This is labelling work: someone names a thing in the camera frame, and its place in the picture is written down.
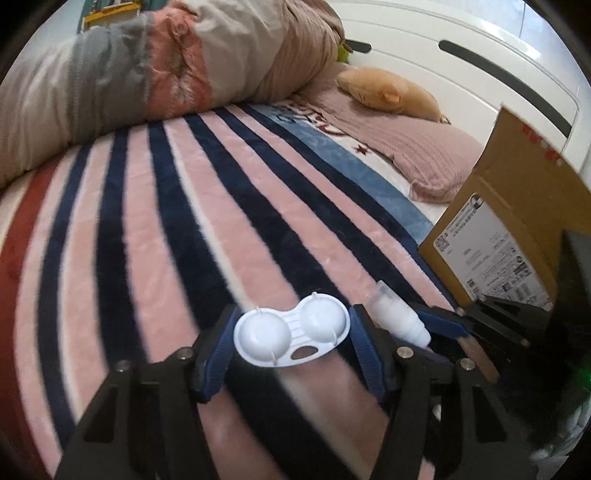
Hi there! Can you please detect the pink grey rolled quilt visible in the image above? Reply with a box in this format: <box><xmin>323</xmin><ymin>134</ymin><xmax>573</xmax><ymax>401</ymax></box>
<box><xmin>0</xmin><ymin>0</ymin><xmax>347</xmax><ymax>188</ymax></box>

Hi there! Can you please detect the pink ribbed pillow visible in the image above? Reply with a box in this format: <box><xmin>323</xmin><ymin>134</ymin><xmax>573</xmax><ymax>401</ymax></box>
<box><xmin>293</xmin><ymin>60</ymin><xmax>485</xmax><ymax>204</ymax></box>

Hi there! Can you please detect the yellow shelf unit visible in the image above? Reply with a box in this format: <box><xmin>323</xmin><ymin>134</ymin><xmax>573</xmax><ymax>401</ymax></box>
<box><xmin>82</xmin><ymin>0</ymin><xmax>145</xmax><ymax>21</ymax></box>

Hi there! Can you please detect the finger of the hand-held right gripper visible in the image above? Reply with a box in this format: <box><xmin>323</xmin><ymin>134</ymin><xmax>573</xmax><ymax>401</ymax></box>
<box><xmin>409</xmin><ymin>298</ymin><xmax>556</xmax><ymax>348</ymax></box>

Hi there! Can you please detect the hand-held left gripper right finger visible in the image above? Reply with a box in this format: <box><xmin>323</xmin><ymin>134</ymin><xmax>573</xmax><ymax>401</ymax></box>
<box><xmin>348</xmin><ymin>305</ymin><xmax>540</xmax><ymax>480</ymax></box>

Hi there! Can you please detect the small white plastic bottle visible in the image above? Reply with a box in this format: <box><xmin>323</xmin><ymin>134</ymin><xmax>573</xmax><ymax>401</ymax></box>
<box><xmin>372</xmin><ymin>281</ymin><xmax>433</xmax><ymax>347</ymax></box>

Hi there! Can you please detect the white contact lens case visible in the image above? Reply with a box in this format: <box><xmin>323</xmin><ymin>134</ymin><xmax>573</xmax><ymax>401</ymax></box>
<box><xmin>233</xmin><ymin>292</ymin><xmax>352</xmax><ymax>368</ymax></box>

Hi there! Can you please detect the brown cardboard box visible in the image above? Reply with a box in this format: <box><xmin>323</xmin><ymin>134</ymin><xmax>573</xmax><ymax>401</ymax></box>
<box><xmin>418</xmin><ymin>105</ymin><xmax>591</xmax><ymax>312</ymax></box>

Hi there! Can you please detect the white bed headboard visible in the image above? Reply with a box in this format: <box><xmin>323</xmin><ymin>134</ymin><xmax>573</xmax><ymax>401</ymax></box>
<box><xmin>325</xmin><ymin>0</ymin><xmax>581</xmax><ymax>160</ymax></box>

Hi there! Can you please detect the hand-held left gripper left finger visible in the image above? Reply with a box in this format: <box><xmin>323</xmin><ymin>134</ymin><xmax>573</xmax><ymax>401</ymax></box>
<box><xmin>54</xmin><ymin>304</ymin><xmax>242</xmax><ymax>480</ymax></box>

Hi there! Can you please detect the tan plush toy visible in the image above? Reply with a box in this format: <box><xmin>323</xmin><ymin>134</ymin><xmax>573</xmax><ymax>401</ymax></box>
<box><xmin>336</xmin><ymin>67</ymin><xmax>443</xmax><ymax>123</ymax></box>

